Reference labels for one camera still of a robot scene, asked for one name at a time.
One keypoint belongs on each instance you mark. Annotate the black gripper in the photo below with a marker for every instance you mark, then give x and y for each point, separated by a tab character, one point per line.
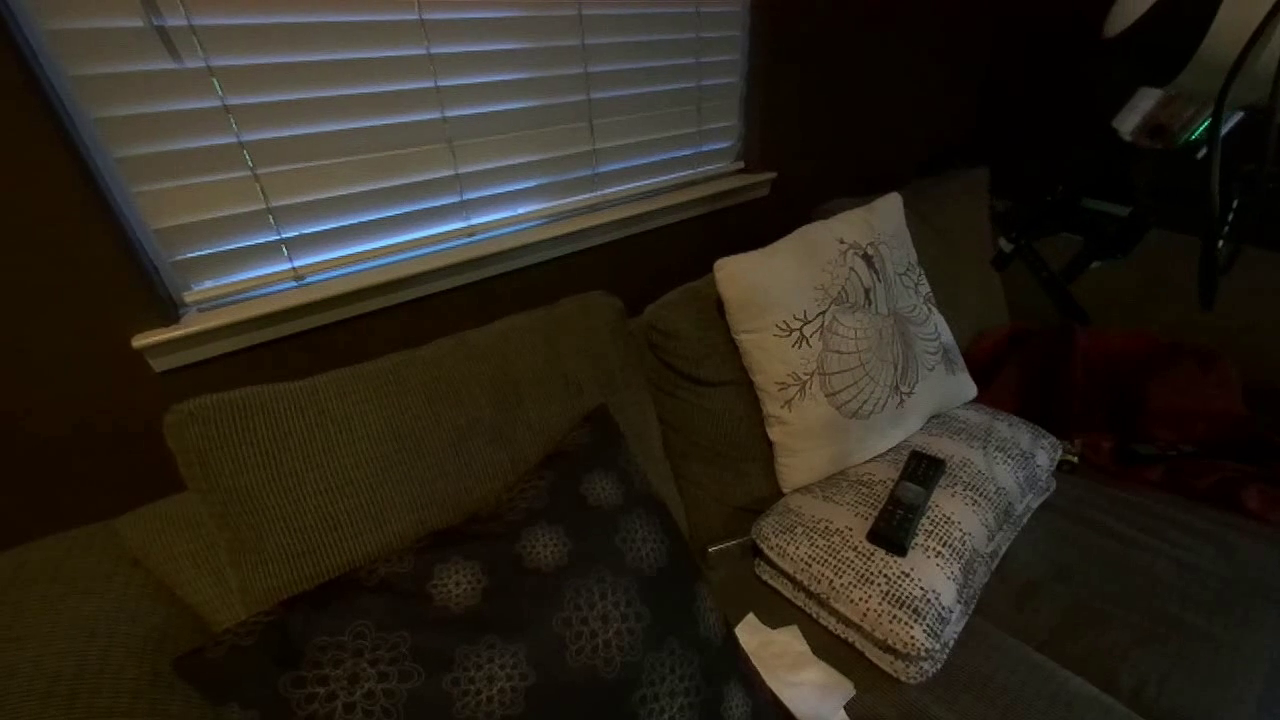
1104	215

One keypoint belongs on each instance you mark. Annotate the white embroidered pillow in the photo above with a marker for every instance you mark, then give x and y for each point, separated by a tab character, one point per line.
843	334

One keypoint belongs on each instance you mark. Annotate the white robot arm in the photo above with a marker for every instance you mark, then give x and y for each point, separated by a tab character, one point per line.
1201	61

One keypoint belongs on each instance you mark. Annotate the black dotted throw pillow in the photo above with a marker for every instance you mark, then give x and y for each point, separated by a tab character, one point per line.
535	613

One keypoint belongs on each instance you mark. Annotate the red blanket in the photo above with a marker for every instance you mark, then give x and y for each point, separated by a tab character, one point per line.
1162	400

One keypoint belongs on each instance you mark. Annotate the black remote control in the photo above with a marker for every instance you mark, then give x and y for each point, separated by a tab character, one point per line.
907	505

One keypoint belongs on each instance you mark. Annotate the olive fabric sofa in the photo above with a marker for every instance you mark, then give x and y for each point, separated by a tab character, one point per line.
1146	613

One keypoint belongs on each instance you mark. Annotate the white speckled knit cushion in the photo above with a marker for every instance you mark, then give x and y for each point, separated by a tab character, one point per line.
854	574

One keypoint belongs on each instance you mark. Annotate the medium olive sofa back cushion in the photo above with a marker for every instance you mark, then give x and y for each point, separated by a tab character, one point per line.
700	400

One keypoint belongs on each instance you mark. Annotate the white tissue paper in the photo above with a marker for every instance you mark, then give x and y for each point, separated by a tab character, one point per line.
793	673

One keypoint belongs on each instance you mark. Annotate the white window sill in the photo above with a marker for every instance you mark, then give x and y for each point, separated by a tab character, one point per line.
443	266

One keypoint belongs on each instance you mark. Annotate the white window blind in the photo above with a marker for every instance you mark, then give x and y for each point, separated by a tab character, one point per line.
401	135

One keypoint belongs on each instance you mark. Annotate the wide olive sofa back cushion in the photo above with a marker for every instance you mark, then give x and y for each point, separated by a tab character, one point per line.
386	442

